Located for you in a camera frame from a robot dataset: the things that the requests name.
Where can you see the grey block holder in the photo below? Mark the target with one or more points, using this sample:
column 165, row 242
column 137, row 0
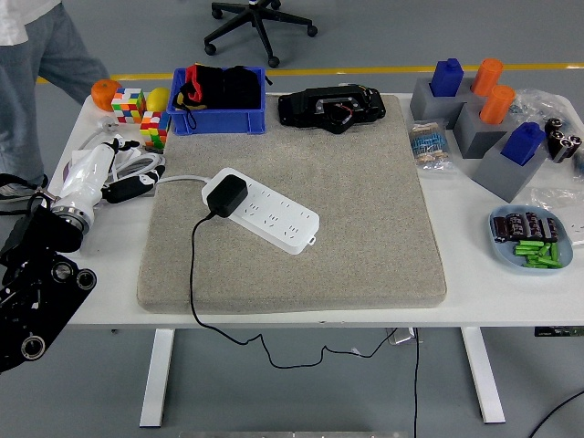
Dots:
column 474, row 137
column 497, row 175
column 422, row 102

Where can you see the black table control panel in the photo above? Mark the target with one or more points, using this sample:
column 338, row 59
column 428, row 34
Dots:
column 556, row 331

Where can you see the blue square peg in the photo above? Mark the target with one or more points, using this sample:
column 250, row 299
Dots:
column 522, row 143
column 447, row 77

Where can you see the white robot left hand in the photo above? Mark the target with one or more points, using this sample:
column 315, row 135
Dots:
column 86, row 175

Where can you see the white table leg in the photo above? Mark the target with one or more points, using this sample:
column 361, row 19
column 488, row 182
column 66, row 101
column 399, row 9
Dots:
column 157, row 378
column 481, row 374

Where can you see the silver bracket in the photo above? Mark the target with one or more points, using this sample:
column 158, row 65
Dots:
column 401, row 337

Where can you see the black printed capacitor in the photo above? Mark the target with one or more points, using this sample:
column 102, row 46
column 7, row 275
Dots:
column 500, row 229
column 516, row 226
column 550, row 229
column 533, row 225

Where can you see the white power strip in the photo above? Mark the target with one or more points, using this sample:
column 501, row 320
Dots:
column 278, row 223

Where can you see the black and red fabric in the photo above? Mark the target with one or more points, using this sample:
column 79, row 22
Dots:
column 237, row 89

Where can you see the green battery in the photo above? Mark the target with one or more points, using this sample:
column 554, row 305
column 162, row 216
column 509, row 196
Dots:
column 543, row 264
column 529, row 251
column 538, row 259
column 529, row 244
column 554, row 252

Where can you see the grey-brown mat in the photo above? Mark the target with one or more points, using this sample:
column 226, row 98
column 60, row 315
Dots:
column 342, row 237

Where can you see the blue plastic bin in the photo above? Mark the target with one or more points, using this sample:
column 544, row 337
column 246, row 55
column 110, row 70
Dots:
column 219, row 123

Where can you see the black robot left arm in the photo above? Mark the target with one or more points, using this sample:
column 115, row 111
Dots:
column 41, row 292

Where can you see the clear bag of resistors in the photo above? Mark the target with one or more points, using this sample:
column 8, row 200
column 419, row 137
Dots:
column 429, row 143

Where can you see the orange cylinder peg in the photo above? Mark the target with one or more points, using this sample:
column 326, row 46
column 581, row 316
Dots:
column 487, row 75
column 497, row 105

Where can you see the large clear plastic bag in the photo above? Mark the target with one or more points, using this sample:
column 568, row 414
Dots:
column 534, row 102

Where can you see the purple tape roll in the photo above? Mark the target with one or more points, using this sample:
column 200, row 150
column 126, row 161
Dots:
column 67, row 172

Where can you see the yellow lemon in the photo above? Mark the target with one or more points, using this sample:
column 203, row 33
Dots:
column 157, row 98

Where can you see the orange fruit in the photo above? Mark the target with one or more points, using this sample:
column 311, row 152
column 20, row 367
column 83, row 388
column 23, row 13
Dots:
column 102, row 93

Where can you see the light blue tray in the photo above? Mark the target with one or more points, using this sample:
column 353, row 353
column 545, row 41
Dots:
column 502, row 255

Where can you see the black machine part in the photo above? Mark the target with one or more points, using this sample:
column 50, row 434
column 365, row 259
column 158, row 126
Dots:
column 301, row 109

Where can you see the small crumpled clear bag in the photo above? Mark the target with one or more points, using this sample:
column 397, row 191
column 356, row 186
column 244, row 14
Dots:
column 556, row 198

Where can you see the black office chair base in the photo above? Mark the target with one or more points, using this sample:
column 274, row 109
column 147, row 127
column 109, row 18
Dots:
column 262, row 23

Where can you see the colourful puzzle cube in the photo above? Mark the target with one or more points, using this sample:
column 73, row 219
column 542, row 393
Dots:
column 155, row 128
column 128, row 105

